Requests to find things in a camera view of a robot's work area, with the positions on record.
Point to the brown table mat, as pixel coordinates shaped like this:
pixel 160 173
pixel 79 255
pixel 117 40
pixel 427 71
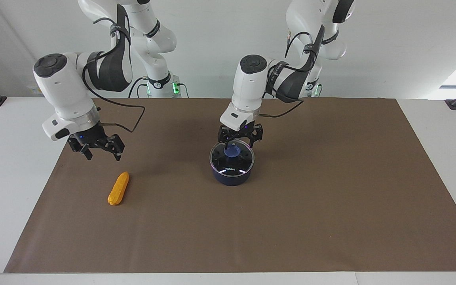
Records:
pixel 251 229

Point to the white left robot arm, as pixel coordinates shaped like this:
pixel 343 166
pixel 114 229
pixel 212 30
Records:
pixel 249 87

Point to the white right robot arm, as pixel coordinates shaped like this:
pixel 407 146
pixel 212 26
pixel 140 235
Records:
pixel 63 87

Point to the glass lid purple knob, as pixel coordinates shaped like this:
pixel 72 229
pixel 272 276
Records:
pixel 232 166

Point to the white wall socket box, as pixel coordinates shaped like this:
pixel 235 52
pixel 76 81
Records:
pixel 36 91

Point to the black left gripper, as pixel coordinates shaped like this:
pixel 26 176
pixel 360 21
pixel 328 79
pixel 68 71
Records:
pixel 240 132

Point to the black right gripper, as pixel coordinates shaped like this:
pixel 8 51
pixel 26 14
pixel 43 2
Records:
pixel 91 138

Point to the yellow toy corn cob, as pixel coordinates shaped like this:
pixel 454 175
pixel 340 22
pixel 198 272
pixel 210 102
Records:
pixel 118 189

